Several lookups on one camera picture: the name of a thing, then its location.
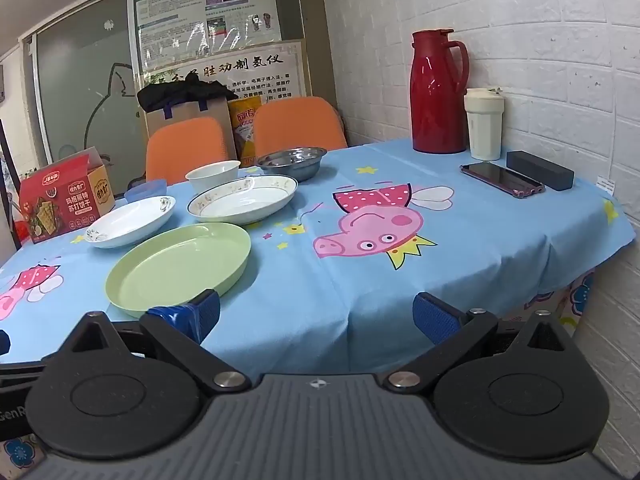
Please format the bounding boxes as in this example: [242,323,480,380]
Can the yellow plastic bag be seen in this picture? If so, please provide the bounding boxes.
[228,100,261,169]

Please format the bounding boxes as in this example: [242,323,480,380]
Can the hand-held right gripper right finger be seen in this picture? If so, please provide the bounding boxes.
[382,291,590,394]

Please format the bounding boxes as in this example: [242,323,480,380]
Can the stainless steel bowl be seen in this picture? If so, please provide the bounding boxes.
[256,147,328,183]

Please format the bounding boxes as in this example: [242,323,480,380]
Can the frosted glass door with cartoon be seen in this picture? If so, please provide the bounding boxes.
[34,0,147,177]

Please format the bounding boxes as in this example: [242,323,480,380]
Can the smartphone in purple case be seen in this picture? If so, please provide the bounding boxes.
[459,160,546,200]

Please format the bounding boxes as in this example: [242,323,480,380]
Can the green bordered wall poster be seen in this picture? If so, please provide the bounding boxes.
[132,0,284,70]

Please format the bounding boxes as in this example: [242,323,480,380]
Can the white plate with dark flowers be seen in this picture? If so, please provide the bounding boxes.
[85,196,177,250]

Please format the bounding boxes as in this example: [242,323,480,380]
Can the floral under cloth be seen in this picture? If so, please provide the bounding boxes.
[0,269,597,472]

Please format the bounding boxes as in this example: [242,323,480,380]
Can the white tumbler cup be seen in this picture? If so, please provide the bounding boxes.
[463,87,505,162]

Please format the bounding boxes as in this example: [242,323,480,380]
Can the red biscuit carton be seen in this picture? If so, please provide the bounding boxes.
[18,146,116,245]

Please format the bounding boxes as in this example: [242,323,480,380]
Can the orange chair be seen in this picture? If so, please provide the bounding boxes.
[145,117,231,186]
[253,96,349,159]

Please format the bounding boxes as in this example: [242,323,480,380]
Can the black rectangular box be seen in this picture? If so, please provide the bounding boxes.
[506,150,576,192]

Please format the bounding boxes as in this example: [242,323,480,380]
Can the brown paper bag blue handles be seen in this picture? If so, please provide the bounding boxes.
[145,97,239,161]

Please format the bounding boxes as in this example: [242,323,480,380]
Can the white ceramic bowl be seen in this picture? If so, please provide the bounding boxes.
[185,160,242,195]

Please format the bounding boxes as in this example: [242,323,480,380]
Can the blue translucent plastic bowl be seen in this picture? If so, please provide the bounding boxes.
[123,179,168,205]

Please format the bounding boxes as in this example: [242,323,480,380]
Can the framed text poster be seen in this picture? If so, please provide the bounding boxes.
[142,38,307,107]

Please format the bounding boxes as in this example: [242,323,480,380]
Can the large white floral rim plate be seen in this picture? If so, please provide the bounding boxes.
[186,175,300,226]

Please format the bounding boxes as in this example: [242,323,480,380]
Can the green plastic plate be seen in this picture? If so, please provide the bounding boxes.
[104,222,252,320]

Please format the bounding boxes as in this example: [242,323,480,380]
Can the red thermos jug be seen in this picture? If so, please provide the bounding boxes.
[410,29,471,155]

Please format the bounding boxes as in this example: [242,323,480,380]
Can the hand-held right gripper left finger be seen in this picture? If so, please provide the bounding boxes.
[44,290,252,395]

